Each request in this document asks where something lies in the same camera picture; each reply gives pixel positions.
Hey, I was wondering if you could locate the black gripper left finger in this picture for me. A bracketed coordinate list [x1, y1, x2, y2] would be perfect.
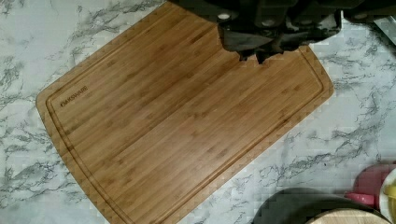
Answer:
[218, 24, 274, 61]

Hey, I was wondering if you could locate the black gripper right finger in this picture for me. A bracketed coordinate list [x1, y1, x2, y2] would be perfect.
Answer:
[255, 24, 341, 64]

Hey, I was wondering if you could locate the stainless steel toaster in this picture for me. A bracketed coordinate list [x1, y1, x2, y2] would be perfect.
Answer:
[375, 16, 396, 45]

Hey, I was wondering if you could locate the bamboo cutting board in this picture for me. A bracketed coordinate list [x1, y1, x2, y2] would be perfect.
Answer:
[36, 3, 333, 224]

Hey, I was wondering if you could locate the red cup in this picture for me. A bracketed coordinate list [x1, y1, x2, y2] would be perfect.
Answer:
[345, 163, 395, 209]

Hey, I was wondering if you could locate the black round pan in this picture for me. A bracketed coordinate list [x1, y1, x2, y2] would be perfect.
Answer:
[252, 188, 384, 224]

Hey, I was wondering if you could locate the white plate with food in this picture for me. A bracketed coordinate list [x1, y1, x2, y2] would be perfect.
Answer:
[379, 175, 396, 224]

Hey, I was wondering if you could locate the light wooden round board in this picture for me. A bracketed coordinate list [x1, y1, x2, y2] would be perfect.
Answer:
[305, 209, 391, 224]

